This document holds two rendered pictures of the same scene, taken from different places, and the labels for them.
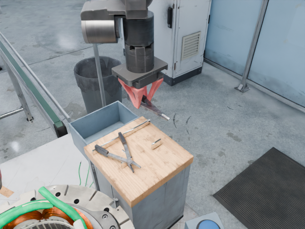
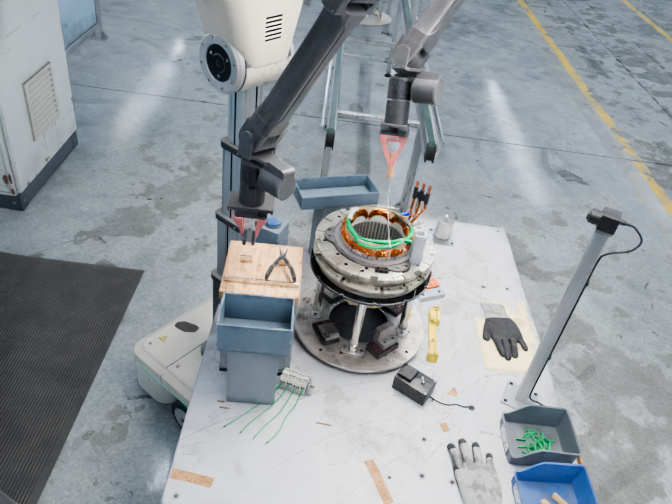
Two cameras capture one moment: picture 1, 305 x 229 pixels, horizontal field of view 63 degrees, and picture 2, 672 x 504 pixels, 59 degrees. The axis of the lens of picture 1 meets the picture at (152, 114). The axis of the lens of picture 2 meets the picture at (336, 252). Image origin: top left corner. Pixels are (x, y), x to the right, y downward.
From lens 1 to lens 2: 1.58 m
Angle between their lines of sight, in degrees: 97
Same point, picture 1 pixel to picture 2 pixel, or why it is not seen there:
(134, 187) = (292, 251)
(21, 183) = (351, 469)
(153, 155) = (256, 258)
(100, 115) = (247, 333)
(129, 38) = not seen: hidden behind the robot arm
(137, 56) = not seen: hidden behind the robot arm
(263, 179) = not seen: outside the picture
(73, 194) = (336, 258)
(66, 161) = (281, 459)
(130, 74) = (267, 199)
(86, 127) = (270, 340)
